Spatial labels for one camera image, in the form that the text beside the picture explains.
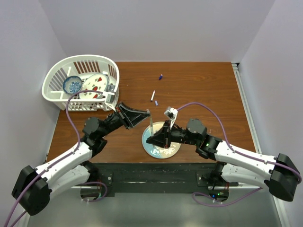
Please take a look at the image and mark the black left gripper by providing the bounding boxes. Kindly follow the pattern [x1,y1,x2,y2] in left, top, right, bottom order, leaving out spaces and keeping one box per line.
[99,102,150,138]

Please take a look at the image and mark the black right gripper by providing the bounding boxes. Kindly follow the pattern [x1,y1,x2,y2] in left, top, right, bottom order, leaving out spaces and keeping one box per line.
[147,121,199,149]

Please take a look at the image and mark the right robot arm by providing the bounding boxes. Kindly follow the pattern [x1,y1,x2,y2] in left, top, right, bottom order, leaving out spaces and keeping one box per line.
[146,119,302,201]

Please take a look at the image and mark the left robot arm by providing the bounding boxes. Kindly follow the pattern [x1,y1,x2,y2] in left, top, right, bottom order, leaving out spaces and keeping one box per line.
[12,103,151,216]

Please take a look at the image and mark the blue and cream plate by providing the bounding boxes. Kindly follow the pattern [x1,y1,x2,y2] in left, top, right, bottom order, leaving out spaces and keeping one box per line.
[142,126,181,159]

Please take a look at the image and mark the white purple marker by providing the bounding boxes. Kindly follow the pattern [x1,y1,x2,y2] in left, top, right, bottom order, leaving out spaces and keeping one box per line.
[150,90,156,102]

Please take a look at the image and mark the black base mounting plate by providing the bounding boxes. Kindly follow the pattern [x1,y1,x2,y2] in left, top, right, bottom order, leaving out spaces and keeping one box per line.
[82,161,239,197]

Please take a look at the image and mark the white plate red pattern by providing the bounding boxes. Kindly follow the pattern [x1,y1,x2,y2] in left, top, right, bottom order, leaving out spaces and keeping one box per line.
[79,73,109,99]

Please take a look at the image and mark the blue white patterned bowl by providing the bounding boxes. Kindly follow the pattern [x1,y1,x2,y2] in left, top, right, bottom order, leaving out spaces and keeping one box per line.
[62,76,82,95]

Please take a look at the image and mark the white plastic dish basket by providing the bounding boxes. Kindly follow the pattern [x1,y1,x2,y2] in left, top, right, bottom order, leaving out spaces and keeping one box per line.
[42,54,120,111]

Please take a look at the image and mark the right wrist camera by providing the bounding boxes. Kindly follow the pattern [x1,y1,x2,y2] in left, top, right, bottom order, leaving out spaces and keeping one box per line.
[164,106,178,128]

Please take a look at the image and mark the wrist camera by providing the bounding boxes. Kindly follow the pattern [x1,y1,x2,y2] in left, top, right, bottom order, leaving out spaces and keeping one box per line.
[164,106,178,128]
[104,91,119,111]

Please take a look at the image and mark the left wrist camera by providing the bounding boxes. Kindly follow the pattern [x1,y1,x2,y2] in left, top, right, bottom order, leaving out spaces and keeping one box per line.
[104,91,119,111]

